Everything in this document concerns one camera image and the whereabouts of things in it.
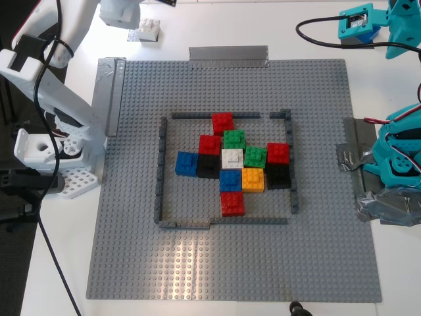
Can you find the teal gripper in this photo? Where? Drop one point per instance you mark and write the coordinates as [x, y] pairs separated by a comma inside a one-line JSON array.
[[398, 14]]

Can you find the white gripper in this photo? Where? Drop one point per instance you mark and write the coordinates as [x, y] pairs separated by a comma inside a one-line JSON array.
[[116, 16]]

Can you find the white Lego cube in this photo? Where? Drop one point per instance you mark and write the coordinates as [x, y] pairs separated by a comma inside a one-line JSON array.
[[230, 156], [148, 29]]

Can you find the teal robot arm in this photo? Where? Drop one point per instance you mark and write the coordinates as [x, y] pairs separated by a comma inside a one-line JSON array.
[[388, 154]]

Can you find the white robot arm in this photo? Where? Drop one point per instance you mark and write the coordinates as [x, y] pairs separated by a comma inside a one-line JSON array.
[[65, 98]]

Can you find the red Lego cube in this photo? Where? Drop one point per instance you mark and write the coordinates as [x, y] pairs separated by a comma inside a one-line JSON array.
[[209, 145], [278, 153], [233, 204], [222, 121]]

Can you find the green Lego cube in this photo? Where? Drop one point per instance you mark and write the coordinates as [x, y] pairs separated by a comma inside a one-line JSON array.
[[255, 157], [234, 139]]

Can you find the black Lego cube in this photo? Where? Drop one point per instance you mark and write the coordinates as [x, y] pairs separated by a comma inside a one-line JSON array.
[[208, 168], [278, 177]]

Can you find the yellow Lego cube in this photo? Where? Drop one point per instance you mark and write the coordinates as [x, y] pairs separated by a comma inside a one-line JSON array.
[[252, 179]]

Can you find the grey tape square patch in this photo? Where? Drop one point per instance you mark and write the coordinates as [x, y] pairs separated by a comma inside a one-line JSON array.
[[131, 35], [350, 42]]

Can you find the L-shaped dark grey Lego piece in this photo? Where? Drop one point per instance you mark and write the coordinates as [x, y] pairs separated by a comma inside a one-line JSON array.
[[279, 114]]

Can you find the black table clamp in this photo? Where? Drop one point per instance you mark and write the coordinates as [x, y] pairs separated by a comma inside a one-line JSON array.
[[19, 181]]

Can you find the grey Lego baseplate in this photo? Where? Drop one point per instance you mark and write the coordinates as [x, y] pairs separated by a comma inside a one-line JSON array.
[[230, 256]]

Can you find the black clamp knob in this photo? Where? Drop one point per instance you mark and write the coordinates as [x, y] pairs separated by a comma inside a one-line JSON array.
[[297, 309]]

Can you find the teal camera mount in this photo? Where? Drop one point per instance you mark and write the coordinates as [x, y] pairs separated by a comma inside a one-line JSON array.
[[371, 14]]

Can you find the dark grey duct tape strip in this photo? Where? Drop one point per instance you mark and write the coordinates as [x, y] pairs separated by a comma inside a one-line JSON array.
[[355, 131]]

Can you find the dark grey Lego wall strip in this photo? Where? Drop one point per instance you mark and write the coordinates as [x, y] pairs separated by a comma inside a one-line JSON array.
[[190, 115], [158, 197], [250, 221], [184, 225], [293, 200]]

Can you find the crinkled grey duct tape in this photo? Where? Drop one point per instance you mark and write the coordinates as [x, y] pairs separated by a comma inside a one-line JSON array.
[[388, 207]]

